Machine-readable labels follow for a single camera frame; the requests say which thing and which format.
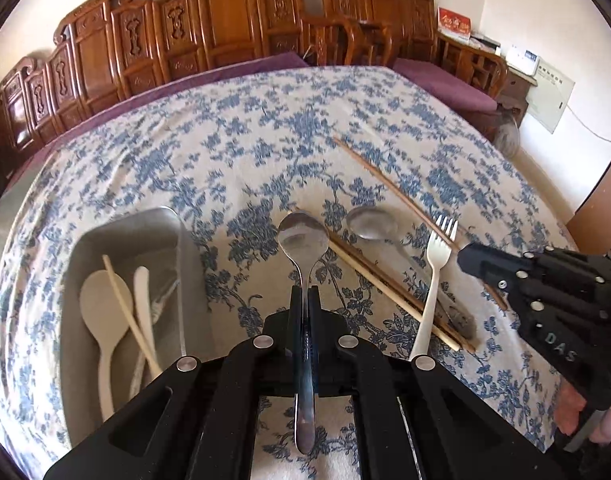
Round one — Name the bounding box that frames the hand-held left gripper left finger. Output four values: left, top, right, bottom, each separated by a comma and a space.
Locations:
43, 284, 304, 480

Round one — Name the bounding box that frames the brown wooden board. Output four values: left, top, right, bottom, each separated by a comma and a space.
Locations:
568, 160, 611, 253

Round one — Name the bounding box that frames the carved wooden sofa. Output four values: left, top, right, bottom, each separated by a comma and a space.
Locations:
0, 0, 391, 161

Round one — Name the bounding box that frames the white wall panel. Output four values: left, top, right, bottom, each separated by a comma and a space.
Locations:
525, 57, 576, 135

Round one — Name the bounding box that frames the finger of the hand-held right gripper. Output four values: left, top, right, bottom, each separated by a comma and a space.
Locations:
463, 267, 542, 331
457, 241, 536, 281

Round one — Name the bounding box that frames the large white plastic spoon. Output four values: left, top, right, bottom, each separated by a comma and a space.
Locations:
80, 270, 134, 423

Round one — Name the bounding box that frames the metal spoon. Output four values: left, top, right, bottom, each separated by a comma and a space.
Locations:
346, 206, 479, 339
278, 211, 330, 455

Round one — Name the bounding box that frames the white wall cable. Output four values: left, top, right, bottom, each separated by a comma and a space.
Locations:
568, 105, 611, 145

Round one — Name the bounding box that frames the blue floral tablecloth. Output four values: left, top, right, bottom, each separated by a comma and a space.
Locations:
0, 65, 579, 480

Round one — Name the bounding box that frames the purple sofa cushion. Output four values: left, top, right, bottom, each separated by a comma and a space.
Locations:
6, 51, 311, 181

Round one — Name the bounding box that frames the pale bamboo chopstick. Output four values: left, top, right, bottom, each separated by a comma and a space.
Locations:
102, 255, 162, 371

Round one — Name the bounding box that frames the brown wooden chopstick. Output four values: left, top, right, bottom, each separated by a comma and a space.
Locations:
333, 137, 509, 311
298, 206, 479, 351
294, 206, 462, 352

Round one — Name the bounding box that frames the grey floor fan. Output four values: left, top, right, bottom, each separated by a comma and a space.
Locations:
493, 110, 521, 158

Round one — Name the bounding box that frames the white box device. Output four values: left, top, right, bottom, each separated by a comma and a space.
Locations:
505, 45, 541, 76

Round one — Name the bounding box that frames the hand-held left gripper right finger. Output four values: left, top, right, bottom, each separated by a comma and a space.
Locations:
305, 284, 566, 480

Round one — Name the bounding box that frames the purple armchair cushion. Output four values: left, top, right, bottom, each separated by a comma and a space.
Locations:
393, 57, 499, 113

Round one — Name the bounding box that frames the white plastic fork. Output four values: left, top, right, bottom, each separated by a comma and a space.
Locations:
409, 214, 459, 361

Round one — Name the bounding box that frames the small white plastic spoon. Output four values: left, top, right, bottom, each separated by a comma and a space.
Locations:
130, 266, 160, 396

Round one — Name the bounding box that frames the rectangular metal tray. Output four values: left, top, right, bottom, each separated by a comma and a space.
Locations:
58, 206, 211, 456

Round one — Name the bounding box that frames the red desk calendar card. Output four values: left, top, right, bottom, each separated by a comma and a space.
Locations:
437, 7, 472, 43

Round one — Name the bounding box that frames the wooden side table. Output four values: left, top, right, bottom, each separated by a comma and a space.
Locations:
500, 60, 536, 126

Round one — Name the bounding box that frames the person's right hand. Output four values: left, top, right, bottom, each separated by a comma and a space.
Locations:
553, 380, 611, 446

